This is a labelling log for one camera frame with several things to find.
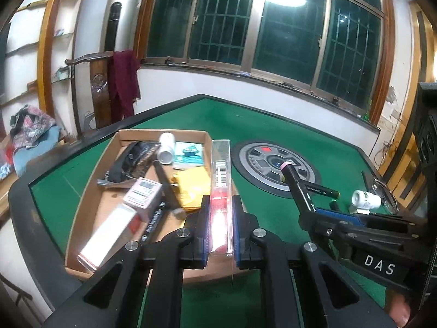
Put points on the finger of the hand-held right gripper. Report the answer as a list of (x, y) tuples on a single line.
[(338, 213), (321, 225)]

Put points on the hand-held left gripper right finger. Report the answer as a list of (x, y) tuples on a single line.
[(237, 235)]

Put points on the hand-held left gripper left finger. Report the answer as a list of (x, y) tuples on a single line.
[(205, 232)]

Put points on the black marker pink cap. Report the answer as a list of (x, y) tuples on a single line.
[(298, 186)]

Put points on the clear plastic box red item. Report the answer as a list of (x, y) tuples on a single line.
[(220, 184)]

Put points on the long white box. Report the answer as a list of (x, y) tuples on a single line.
[(109, 232)]

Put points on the cardboard box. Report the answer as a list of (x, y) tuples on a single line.
[(99, 208)]

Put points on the person's right hand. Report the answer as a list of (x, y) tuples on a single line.
[(399, 312)]

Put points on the white bottle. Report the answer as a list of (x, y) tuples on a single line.
[(166, 150), (367, 200)]

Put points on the black pen white print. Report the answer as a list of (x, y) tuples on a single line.
[(153, 220)]

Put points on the black stick white tip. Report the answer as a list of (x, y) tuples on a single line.
[(165, 184)]

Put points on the small white box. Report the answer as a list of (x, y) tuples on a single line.
[(141, 194)]

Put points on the round table control panel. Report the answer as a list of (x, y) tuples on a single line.
[(263, 164)]

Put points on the teal white packet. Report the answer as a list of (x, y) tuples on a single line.
[(189, 155)]

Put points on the gold black striped door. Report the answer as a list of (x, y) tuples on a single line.
[(404, 150)]

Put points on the green bottle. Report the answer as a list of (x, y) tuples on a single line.
[(366, 117)]

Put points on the black packet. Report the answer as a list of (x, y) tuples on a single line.
[(133, 160)]

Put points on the maroon cloth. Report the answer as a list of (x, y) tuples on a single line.
[(124, 82)]

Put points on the wooden chair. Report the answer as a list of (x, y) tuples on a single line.
[(99, 85)]

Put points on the pile of clothes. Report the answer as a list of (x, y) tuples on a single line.
[(30, 126)]

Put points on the barred window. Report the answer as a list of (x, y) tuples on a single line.
[(222, 24)]

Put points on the silver standing air conditioner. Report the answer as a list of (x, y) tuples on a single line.
[(128, 13)]

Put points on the wooden wall shelf unit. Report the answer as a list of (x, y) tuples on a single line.
[(43, 58)]

